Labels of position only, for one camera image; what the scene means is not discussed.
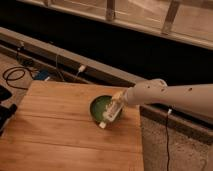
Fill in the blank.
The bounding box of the white plastic bottle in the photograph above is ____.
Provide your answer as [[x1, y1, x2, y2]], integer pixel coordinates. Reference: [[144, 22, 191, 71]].
[[99, 98, 122, 129]]

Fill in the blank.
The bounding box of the grey metal floor rail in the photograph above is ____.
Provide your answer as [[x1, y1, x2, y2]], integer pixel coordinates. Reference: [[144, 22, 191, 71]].
[[0, 27, 213, 140]]

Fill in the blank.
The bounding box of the white plug on rail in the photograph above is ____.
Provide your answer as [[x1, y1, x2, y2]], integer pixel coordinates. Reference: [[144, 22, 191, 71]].
[[74, 65, 86, 80]]

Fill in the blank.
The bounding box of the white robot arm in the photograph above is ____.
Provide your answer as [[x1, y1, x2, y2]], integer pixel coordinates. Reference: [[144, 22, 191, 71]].
[[113, 79, 213, 123]]

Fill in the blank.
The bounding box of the metal window frame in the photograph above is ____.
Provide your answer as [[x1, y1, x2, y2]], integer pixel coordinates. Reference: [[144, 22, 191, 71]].
[[18, 0, 213, 50]]

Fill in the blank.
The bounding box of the blue box on floor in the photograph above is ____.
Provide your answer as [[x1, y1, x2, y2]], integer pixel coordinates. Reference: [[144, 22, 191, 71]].
[[34, 70, 50, 80]]

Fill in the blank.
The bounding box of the black coiled cable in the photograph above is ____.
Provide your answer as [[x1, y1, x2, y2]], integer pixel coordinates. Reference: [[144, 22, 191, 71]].
[[2, 42, 38, 90]]

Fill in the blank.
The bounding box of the black device at left edge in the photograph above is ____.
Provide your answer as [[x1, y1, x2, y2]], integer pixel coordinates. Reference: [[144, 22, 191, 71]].
[[0, 85, 18, 136]]

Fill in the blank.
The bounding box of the green ceramic bowl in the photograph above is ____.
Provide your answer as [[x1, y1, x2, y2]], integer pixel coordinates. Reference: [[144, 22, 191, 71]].
[[90, 95, 122, 126]]

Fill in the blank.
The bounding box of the black cable with white plug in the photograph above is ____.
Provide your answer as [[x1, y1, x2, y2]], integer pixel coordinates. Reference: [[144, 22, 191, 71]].
[[164, 107, 174, 171]]

